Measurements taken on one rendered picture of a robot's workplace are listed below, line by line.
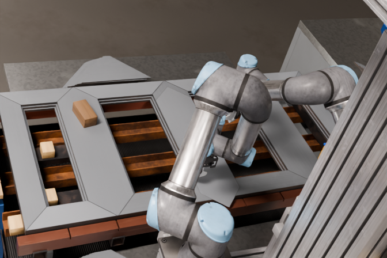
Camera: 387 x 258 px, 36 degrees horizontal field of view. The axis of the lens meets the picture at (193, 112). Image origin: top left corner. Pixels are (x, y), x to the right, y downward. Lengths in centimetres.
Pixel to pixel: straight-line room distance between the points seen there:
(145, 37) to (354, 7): 230
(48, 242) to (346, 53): 177
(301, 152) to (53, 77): 123
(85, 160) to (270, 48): 282
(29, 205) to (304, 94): 106
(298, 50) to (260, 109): 152
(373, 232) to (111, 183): 124
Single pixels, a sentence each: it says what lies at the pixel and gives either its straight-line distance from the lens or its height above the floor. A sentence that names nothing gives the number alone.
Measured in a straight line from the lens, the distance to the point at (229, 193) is 242.
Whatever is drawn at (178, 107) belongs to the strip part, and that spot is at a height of 85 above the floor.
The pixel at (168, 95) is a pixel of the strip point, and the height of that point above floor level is 85.
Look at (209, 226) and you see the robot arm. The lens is 174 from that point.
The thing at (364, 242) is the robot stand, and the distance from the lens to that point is 139.
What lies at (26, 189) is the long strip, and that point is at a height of 85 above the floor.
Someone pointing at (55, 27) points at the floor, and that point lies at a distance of 459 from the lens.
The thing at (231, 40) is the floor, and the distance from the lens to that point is 488.
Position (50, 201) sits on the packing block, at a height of 81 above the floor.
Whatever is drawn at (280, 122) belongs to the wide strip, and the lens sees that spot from 284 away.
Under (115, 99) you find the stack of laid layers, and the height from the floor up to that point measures 84.
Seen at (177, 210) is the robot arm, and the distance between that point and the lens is 176.
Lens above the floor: 260
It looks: 40 degrees down
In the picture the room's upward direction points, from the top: 16 degrees clockwise
